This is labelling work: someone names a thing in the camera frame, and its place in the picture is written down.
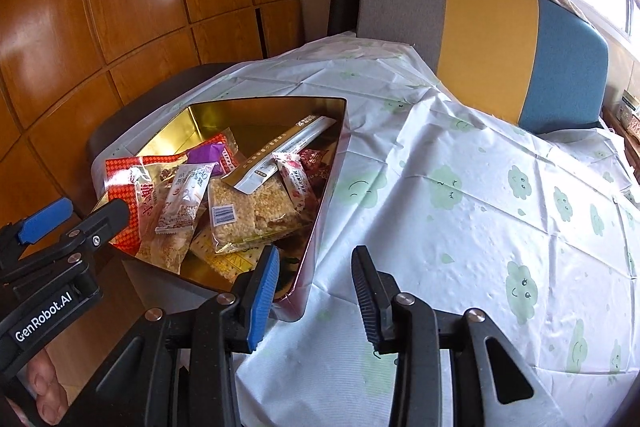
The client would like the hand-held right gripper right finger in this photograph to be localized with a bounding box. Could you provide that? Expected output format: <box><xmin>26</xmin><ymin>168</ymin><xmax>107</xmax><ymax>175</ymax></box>
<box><xmin>351</xmin><ymin>245</ymin><xmax>556</xmax><ymax>427</ymax></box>

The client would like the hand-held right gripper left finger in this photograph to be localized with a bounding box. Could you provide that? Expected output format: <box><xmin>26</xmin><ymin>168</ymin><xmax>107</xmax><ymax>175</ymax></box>
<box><xmin>75</xmin><ymin>245</ymin><xmax>281</xmax><ymax>427</ymax></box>

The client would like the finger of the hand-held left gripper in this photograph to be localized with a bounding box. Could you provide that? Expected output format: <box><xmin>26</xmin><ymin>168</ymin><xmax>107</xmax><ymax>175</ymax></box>
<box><xmin>0</xmin><ymin>198</ymin><xmax>130</xmax><ymax>289</ymax></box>
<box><xmin>0</xmin><ymin>198</ymin><xmax>74</xmax><ymax>258</ymax></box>

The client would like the large red checkered snack bag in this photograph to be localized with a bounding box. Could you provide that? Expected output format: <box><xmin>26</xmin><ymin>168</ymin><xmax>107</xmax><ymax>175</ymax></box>
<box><xmin>104</xmin><ymin>132</ymin><xmax>241</xmax><ymax>258</ymax></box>

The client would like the yellow cracker packet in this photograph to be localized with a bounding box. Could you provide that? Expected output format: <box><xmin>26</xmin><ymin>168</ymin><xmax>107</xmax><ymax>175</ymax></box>
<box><xmin>190</xmin><ymin>227</ymin><xmax>261</xmax><ymax>283</ymax></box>

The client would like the clear golden biscuit packet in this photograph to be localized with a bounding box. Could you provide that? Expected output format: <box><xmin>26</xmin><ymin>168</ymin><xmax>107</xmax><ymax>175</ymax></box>
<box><xmin>134</xmin><ymin>232</ymin><xmax>196</xmax><ymax>270</ymax></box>

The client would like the beige white snack packet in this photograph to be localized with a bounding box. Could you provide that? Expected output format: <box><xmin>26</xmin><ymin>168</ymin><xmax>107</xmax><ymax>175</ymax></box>
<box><xmin>154</xmin><ymin>163</ymin><xmax>217</xmax><ymax>235</ymax></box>

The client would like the clear puffed rice packet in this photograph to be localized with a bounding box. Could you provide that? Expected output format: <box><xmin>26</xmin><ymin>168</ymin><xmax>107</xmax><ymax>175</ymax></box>
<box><xmin>207</xmin><ymin>174</ymin><xmax>313</xmax><ymax>255</ymax></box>

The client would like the white red snack packet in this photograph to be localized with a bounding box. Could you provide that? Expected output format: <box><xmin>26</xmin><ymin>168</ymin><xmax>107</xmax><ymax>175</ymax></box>
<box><xmin>272</xmin><ymin>152</ymin><xmax>320</xmax><ymax>214</ymax></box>

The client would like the purple snack packet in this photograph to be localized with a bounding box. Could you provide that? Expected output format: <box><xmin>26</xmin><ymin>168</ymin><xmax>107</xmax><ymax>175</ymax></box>
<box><xmin>187</xmin><ymin>142</ymin><xmax>226</xmax><ymax>165</ymax></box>

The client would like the red candy with gold emblem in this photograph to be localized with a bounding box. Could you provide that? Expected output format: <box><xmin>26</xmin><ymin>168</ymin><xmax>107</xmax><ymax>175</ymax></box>
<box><xmin>300</xmin><ymin>148</ymin><xmax>333</xmax><ymax>178</ymax></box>

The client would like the long gold white packet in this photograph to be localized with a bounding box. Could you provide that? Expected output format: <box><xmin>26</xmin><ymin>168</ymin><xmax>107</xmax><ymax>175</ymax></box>
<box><xmin>222</xmin><ymin>116</ymin><xmax>337</xmax><ymax>195</ymax></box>

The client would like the red box with gold inside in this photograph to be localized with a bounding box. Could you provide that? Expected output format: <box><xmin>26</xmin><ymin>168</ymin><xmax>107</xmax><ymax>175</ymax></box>
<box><xmin>90</xmin><ymin>96</ymin><xmax>349</xmax><ymax>322</ymax></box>

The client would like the person's left hand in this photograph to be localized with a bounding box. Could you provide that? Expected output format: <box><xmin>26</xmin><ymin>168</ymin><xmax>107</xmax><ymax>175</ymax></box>
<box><xmin>22</xmin><ymin>347</ymin><xmax>71</xmax><ymax>426</ymax></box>

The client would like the white tablecloth with green clouds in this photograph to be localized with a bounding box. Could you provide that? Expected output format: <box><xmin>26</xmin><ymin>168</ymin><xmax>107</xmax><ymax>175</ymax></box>
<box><xmin>92</xmin><ymin>32</ymin><xmax>640</xmax><ymax>427</ymax></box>

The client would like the grey yellow blue chair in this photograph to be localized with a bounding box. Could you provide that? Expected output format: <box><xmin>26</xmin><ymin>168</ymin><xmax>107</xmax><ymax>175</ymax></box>
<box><xmin>356</xmin><ymin>0</ymin><xmax>610</xmax><ymax>135</ymax></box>

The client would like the wooden side table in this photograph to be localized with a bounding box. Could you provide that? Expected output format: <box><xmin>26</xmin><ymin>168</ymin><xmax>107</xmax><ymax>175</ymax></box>
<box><xmin>602</xmin><ymin>107</ymin><xmax>640</xmax><ymax>182</ymax></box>

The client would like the woven tissue box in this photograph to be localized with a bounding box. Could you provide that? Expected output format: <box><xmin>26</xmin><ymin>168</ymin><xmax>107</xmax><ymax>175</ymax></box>
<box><xmin>619</xmin><ymin>91</ymin><xmax>640</xmax><ymax>132</ymax></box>

